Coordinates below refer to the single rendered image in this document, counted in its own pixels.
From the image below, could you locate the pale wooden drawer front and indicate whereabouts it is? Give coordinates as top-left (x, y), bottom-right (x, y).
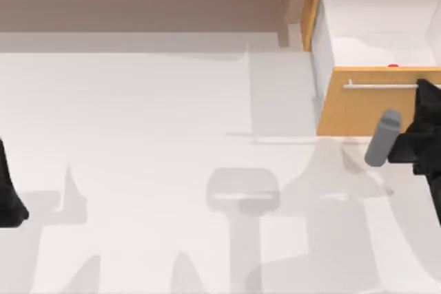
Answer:
top-left (316, 65), bottom-right (441, 137)

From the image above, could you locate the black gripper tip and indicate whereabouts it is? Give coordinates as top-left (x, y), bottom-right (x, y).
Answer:
top-left (0, 138), bottom-right (30, 230)

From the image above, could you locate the long metal drawer handle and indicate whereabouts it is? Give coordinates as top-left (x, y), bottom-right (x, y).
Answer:
top-left (342, 78), bottom-right (420, 90)

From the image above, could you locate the pale grey rounded box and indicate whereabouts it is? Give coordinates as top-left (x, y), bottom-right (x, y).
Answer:
top-left (364, 108), bottom-right (402, 168)

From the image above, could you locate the pulled-out drawer with white inside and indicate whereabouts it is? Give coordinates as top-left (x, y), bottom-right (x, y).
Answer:
top-left (309, 0), bottom-right (441, 109)

